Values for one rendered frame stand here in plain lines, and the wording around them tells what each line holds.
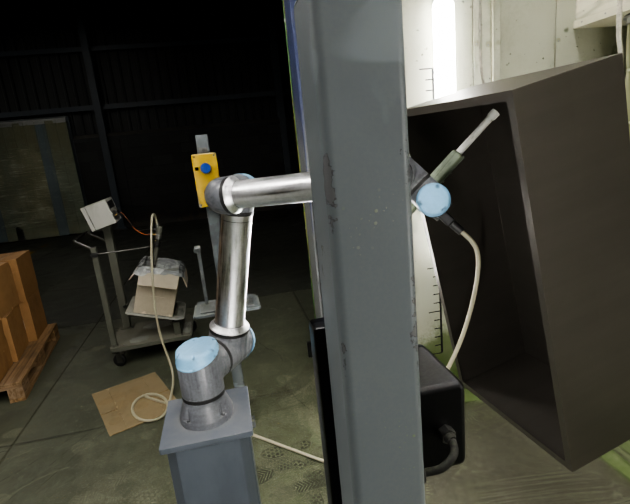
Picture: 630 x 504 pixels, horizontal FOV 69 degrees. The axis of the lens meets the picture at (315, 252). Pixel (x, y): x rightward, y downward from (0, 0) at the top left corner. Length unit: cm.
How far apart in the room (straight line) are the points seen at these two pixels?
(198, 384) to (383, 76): 147
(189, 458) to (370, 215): 151
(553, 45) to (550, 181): 152
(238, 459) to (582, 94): 151
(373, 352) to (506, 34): 244
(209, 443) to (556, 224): 125
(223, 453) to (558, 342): 112
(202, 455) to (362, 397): 144
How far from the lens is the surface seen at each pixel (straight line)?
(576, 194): 142
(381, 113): 25
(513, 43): 266
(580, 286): 151
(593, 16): 278
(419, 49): 242
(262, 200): 134
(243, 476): 177
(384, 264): 26
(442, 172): 163
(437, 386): 34
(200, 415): 169
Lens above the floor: 156
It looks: 14 degrees down
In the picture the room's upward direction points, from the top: 6 degrees counter-clockwise
